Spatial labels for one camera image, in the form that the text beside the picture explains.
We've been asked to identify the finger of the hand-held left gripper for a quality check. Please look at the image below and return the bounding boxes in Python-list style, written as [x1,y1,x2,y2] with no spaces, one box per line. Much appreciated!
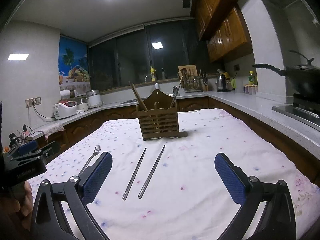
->
[9,141,38,158]
[37,141,61,165]

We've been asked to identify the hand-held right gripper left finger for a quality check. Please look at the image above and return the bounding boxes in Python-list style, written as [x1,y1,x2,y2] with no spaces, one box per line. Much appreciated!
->
[30,151,113,240]

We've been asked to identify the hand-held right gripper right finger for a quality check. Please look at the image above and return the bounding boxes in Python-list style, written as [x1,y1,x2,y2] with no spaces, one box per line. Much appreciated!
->
[214,152,297,240]

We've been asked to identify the wooden utensil holder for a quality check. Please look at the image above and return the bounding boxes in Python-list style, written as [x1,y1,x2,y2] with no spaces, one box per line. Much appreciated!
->
[136,89,181,141]

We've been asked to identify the person's left hand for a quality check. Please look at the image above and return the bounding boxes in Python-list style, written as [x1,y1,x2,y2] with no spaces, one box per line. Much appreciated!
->
[0,180,33,232]

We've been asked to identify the pink lace cloth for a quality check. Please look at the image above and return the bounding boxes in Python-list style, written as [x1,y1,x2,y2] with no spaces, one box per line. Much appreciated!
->
[37,122,65,139]

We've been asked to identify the slim metal fork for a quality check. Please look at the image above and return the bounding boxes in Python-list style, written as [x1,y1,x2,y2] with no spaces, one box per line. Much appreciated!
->
[82,144,101,172]

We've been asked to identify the white floral tablecloth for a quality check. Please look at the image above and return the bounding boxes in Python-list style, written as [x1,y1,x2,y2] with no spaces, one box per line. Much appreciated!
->
[26,108,320,240]

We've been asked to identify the metal chopstick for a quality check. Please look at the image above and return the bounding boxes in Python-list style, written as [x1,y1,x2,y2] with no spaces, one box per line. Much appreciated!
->
[122,147,147,201]
[138,145,166,199]

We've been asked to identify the white rice cooker red panel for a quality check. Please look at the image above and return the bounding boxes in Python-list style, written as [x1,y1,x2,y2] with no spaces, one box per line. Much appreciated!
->
[52,100,78,120]

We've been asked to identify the small steel pot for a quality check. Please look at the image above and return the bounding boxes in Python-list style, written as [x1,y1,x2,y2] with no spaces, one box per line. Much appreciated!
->
[76,97,88,112]

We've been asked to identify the white cooker with metal lid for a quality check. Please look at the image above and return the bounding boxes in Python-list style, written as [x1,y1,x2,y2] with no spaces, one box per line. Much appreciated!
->
[86,89,103,109]

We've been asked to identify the row of spice containers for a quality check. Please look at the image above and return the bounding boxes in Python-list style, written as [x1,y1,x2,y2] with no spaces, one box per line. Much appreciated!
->
[244,84,258,96]

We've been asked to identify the wooden chopsticks in holder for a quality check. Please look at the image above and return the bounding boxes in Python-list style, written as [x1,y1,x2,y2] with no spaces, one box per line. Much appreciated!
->
[128,81,146,111]

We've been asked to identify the steel electric kettle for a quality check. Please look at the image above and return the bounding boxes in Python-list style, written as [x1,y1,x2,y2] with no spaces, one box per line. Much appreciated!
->
[216,74,229,93]

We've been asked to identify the knife block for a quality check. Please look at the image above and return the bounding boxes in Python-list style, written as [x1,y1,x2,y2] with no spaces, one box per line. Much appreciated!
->
[201,71,209,92]

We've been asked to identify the gas stove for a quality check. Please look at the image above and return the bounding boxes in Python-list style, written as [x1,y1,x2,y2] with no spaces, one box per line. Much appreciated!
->
[272,93,320,132]

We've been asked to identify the green capped oil bottle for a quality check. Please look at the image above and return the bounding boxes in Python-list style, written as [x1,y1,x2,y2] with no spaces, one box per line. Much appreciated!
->
[248,70,258,86]

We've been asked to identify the wooden cutting board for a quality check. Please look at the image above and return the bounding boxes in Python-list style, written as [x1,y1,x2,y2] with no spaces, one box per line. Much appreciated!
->
[178,65,198,81]

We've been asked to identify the black wok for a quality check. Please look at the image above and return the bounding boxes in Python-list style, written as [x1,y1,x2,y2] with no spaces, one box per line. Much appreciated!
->
[252,50,320,96]

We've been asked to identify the tangled cables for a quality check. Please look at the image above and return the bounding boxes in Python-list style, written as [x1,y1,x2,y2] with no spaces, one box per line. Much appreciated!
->
[9,124,36,150]

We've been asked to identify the black power cable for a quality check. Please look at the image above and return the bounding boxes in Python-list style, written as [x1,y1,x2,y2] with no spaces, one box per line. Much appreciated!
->
[32,104,55,120]

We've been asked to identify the tropical fruit wall poster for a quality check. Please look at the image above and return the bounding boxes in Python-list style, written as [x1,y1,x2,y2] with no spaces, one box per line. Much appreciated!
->
[59,35,90,91]

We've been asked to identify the wooden wall cabinets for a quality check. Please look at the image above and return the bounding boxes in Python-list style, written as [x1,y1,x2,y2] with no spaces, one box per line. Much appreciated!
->
[191,0,253,63]

